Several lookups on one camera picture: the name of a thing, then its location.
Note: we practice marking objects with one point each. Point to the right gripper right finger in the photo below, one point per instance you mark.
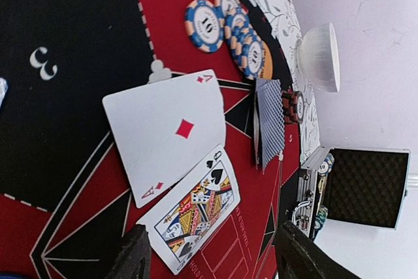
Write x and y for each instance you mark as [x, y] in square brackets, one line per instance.
[298, 257]

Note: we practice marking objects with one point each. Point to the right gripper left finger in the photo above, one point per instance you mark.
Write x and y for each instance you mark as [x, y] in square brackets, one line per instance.
[131, 258]

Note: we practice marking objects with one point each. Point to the queen of spades card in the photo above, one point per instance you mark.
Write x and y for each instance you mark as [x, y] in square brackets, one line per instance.
[185, 218]

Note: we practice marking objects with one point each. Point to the red black chip stack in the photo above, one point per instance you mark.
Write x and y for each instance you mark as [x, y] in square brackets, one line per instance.
[293, 107]

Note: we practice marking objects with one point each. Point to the spread blue chips pile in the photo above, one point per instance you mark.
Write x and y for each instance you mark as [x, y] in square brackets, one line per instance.
[246, 46]

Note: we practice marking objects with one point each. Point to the single blue white chip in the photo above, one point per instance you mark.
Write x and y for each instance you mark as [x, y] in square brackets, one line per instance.
[204, 26]

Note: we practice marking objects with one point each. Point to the chip row in case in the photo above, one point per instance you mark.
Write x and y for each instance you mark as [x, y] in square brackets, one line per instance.
[320, 220]
[324, 171]

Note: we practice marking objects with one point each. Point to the aluminium poker chip case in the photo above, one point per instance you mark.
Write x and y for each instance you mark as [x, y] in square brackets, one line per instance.
[366, 186]

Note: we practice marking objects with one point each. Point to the orange big blind button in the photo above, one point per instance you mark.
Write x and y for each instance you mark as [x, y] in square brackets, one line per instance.
[268, 69]

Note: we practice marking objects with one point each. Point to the white ceramic bowl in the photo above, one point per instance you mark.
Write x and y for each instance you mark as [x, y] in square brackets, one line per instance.
[318, 58]

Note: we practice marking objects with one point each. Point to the round red black poker mat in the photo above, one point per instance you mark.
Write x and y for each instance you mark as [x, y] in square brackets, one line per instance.
[65, 198]

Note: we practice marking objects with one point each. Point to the floral table cover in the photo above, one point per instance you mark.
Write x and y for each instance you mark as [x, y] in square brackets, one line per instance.
[282, 17]

